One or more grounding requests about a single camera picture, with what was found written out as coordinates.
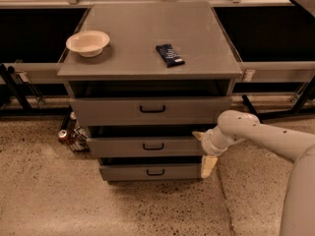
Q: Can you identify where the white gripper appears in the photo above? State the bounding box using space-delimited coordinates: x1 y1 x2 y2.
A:
192 131 226 178

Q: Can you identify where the grey drawer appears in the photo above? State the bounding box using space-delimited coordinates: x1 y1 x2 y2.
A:
99 155 202 182
88 124 215 157
70 96 231 126

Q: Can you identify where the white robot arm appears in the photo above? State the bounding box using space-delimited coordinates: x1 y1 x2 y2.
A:
193 110 315 236

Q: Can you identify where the grey bottom drawer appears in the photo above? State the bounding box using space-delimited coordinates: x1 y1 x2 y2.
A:
99 155 202 182

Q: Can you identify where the grey top drawer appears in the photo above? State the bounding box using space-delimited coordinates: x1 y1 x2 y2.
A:
70 96 231 126

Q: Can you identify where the grey drawer cabinet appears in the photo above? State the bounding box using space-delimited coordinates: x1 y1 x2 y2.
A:
56 0 243 182

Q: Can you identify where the black stand leg right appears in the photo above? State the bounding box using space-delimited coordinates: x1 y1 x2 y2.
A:
234 78 315 121

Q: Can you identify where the black stand leg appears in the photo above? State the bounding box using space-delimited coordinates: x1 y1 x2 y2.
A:
234 78 315 121
0 64 71 116

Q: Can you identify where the dark blue snack packet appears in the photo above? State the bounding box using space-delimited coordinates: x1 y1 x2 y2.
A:
156 44 185 68

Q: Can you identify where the red soda can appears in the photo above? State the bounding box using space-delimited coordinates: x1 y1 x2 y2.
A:
58 130 69 144

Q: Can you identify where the white bowl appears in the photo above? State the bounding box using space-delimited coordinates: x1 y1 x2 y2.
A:
66 30 110 57

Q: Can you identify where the black stand leg left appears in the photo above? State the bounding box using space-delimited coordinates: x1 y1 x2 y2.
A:
0 64 71 116

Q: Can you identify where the black middle drawer handle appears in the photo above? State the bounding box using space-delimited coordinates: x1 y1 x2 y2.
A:
142 144 164 150

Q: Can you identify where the black drawer handle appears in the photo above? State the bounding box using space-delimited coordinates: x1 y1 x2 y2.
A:
147 169 165 176
139 105 166 114
142 144 164 150

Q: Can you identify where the black bottom drawer handle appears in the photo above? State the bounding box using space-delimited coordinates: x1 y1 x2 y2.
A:
147 169 165 176

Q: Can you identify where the black top drawer handle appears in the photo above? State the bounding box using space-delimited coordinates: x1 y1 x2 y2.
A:
139 105 166 114

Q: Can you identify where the wire rack on floor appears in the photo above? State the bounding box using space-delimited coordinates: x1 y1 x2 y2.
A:
66 120 89 151

